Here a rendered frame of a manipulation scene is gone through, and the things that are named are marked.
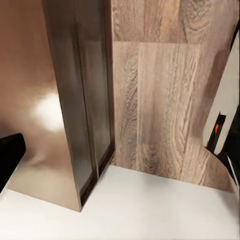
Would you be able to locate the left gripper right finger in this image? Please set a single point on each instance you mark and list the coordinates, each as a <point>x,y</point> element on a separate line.
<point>232,149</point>

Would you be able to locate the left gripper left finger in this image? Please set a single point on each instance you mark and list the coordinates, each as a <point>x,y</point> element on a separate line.
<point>12,149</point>

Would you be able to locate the nightstand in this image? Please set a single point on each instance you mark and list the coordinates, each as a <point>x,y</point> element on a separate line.
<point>57,90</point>

